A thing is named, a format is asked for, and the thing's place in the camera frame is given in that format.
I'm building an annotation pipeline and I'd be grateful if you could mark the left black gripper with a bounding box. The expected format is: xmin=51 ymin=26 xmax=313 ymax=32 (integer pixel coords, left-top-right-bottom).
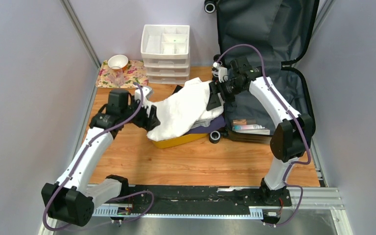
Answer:
xmin=121 ymin=95 xmax=161 ymax=132

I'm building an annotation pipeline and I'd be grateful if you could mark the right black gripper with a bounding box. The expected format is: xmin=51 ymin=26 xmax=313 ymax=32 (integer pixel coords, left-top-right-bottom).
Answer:
xmin=207 ymin=79 xmax=246 ymax=111

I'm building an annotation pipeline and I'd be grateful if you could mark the navy blue garment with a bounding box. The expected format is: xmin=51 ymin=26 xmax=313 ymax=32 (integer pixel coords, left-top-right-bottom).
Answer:
xmin=186 ymin=115 xmax=226 ymax=135

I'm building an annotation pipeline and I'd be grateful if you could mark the white towel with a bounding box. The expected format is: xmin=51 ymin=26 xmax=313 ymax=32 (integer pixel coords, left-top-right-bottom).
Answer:
xmin=143 ymin=77 xmax=224 ymax=141

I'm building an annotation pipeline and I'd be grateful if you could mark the yellow plastic basket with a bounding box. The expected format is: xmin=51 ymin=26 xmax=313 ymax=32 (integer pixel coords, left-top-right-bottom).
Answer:
xmin=151 ymin=133 xmax=208 ymax=149

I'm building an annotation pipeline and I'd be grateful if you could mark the white black space suitcase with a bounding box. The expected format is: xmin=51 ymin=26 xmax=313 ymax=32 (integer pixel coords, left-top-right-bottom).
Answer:
xmin=203 ymin=0 xmax=321 ymax=145

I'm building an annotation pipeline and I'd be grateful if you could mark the black garment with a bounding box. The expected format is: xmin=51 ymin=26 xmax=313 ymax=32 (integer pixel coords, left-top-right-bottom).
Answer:
xmin=172 ymin=85 xmax=183 ymax=94

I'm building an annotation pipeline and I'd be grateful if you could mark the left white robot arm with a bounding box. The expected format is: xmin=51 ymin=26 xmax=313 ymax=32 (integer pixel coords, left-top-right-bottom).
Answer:
xmin=41 ymin=86 xmax=160 ymax=230

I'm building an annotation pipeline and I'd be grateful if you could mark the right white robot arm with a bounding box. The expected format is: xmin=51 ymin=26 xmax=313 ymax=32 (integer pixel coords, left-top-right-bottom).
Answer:
xmin=206 ymin=57 xmax=314 ymax=205

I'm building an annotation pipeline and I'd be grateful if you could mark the small brown box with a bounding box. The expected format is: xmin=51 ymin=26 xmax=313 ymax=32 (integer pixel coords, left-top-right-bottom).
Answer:
xmin=232 ymin=119 xmax=257 ymax=126

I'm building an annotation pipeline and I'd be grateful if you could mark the teal white tube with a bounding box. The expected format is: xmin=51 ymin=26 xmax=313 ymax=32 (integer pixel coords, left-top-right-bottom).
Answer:
xmin=233 ymin=124 xmax=265 ymax=131

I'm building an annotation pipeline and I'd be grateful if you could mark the floral serving tray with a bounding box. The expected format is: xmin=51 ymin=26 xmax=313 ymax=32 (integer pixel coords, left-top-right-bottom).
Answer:
xmin=95 ymin=60 xmax=148 ymax=89

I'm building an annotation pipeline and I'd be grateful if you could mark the clear drinking glass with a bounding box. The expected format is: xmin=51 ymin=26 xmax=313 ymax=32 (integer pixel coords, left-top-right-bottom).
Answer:
xmin=111 ymin=67 xmax=125 ymax=88

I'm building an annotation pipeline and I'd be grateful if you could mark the white flat box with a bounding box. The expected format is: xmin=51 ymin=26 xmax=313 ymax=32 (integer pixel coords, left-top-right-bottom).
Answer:
xmin=234 ymin=129 xmax=270 ymax=136

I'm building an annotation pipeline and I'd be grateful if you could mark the white orange bowl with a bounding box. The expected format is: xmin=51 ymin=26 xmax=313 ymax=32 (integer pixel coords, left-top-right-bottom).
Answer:
xmin=107 ymin=54 xmax=129 ymax=71

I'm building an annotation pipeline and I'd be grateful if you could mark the white plastic drawer organizer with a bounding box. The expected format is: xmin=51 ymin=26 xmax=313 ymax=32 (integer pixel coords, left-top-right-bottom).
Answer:
xmin=141 ymin=24 xmax=190 ymax=85

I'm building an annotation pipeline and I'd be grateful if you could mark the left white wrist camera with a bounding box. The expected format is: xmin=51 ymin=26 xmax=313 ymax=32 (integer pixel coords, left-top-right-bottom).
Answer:
xmin=134 ymin=86 xmax=154 ymax=109

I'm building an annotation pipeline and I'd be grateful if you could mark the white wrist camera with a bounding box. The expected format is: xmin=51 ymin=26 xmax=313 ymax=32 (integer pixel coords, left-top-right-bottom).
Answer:
xmin=134 ymin=86 xmax=154 ymax=109
xmin=211 ymin=62 xmax=229 ymax=82

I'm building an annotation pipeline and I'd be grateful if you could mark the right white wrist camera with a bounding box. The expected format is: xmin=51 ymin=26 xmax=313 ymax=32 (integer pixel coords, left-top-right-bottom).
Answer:
xmin=211 ymin=62 xmax=229 ymax=82

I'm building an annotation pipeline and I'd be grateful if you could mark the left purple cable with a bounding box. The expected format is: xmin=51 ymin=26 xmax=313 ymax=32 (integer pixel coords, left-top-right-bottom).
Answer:
xmin=42 ymin=82 xmax=155 ymax=232

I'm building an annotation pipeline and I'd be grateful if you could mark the purple cable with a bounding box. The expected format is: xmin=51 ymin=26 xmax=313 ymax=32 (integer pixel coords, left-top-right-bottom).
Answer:
xmin=42 ymin=82 xmax=155 ymax=232
xmin=215 ymin=44 xmax=312 ymax=227

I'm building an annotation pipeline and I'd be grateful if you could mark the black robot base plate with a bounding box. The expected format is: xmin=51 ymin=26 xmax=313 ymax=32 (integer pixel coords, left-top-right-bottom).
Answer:
xmin=97 ymin=185 xmax=292 ymax=224

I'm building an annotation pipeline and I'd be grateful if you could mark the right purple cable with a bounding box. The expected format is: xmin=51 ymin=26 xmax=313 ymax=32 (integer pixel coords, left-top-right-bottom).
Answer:
xmin=215 ymin=44 xmax=312 ymax=227

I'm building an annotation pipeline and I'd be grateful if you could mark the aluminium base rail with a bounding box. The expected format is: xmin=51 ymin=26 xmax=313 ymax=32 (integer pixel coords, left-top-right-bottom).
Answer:
xmin=48 ymin=184 xmax=352 ymax=235

